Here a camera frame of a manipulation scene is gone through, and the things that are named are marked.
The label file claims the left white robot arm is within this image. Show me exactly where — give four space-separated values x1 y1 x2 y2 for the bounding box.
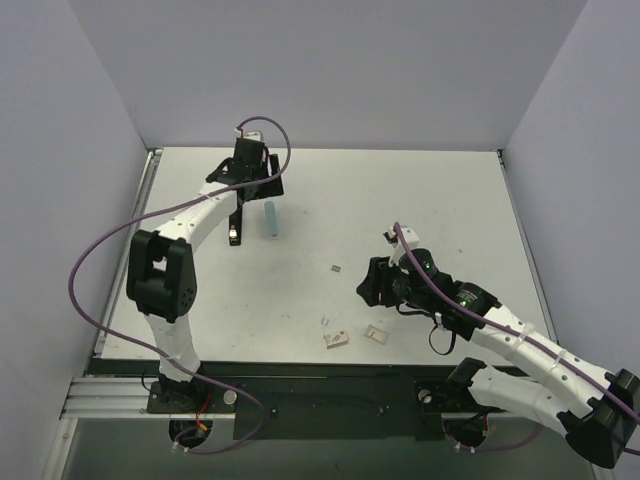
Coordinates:
126 131 284 412

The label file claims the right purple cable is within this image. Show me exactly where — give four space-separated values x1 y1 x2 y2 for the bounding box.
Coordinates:
392 222 640 453

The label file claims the black stapler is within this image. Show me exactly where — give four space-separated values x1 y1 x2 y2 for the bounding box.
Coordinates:
228 201 243 247

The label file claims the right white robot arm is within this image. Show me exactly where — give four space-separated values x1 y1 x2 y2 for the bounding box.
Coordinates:
356 248 639 469

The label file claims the open white staple box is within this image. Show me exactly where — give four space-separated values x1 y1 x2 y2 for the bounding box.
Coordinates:
364 325 389 345

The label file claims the aluminium frame rail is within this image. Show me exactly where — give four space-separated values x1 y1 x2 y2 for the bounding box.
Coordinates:
61 148 238 422

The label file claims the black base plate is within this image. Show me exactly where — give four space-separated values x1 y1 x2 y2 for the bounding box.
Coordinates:
139 357 511 444

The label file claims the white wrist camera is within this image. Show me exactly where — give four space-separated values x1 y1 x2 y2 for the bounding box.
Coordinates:
383 225 419 267
235 128 265 143

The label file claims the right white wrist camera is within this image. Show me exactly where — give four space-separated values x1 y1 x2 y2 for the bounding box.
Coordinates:
383 225 419 267

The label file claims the staple box with red dot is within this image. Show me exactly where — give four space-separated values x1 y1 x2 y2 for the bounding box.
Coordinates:
323 330 349 349

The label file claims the blue and white stapler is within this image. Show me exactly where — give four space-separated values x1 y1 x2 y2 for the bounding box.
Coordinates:
264 200 279 239

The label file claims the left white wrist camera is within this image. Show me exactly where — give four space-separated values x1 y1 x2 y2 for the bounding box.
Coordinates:
235 128 265 143

